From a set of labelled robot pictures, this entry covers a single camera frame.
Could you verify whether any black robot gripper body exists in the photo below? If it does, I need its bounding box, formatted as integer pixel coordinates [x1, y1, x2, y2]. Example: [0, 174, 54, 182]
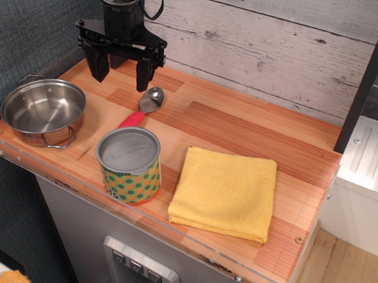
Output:
[76, 5, 167, 68]

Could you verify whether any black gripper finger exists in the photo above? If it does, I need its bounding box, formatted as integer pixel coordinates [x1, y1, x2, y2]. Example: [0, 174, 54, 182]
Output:
[136, 57, 156, 92]
[83, 43, 110, 82]

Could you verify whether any yellow cloth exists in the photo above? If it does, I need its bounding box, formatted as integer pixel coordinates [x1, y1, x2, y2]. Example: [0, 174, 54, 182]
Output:
[168, 147, 277, 243]

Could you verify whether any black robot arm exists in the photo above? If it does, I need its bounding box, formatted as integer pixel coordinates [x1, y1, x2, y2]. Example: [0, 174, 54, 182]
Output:
[76, 0, 167, 92]

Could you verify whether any stainless steel pot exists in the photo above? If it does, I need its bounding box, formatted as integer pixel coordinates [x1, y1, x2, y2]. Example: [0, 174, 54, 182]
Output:
[1, 74, 86, 149]

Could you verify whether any green orange dotted can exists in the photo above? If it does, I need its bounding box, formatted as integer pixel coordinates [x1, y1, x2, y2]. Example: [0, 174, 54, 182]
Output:
[95, 126, 161, 206]

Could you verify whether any clear acrylic edge guard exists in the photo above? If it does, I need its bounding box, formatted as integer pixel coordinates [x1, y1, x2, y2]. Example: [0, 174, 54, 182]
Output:
[0, 130, 341, 283]

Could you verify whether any grey toy fridge cabinet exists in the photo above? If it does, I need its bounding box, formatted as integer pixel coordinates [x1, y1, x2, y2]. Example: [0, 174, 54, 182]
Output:
[28, 174, 290, 283]

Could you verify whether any silver dispenser panel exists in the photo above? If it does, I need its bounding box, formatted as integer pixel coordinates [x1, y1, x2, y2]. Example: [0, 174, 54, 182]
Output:
[104, 235, 181, 283]

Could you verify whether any orange object bottom left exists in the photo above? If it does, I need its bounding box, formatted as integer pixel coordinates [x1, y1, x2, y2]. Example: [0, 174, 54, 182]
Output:
[0, 270, 32, 283]

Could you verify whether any white toy sink unit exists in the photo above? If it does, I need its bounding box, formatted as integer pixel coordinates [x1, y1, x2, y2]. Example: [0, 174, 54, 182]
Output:
[316, 42, 378, 259]

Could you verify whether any metal spatula with red handle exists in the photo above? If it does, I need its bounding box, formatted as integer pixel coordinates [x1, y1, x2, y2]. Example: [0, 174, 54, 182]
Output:
[118, 86, 165, 128]

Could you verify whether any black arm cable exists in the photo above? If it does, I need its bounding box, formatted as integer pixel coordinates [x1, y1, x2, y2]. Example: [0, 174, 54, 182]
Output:
[137, 0, 165, 22]

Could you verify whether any dark right vertical post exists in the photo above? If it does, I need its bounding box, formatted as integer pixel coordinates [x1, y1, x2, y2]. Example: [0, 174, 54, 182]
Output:
[334, 40, 378, 154]

